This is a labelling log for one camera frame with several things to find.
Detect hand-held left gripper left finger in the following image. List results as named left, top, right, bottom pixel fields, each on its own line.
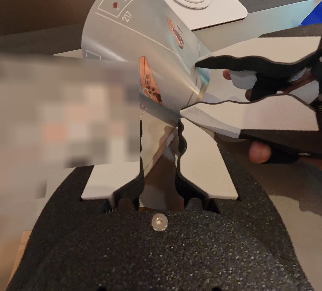
left=81, top=120, right=146, bottom=208

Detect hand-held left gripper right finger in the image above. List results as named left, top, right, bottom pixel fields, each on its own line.
left=175, top=118, right=239, bottom=205

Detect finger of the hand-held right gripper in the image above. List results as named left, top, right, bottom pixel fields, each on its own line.
left=179, top=92, right=320, bottom=139
left=195, top=35, right=322, bottom=90

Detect blue plastic bin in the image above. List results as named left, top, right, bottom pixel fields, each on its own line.
left=301, top=1, right=322, bottom=27

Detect grey instruction booklet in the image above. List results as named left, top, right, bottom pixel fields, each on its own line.
left=81, top=0, right=212, bottom=211

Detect person's right hand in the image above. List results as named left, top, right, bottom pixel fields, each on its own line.
left=223, top=69, right=315, bottom=165

